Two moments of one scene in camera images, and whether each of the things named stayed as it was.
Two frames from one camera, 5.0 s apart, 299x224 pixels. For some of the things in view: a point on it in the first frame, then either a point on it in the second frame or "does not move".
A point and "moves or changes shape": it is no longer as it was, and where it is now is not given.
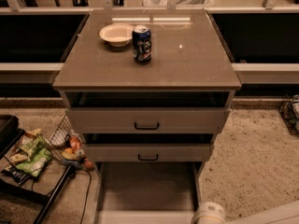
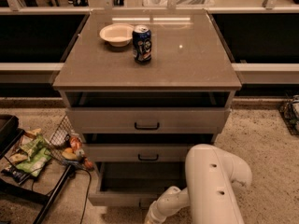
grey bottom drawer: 147,192 moves or changes shape
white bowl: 117,35 does not move
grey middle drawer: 147,152 does not move
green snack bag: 36,162 does not move
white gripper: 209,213 -> 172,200
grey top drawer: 147,120 does not move
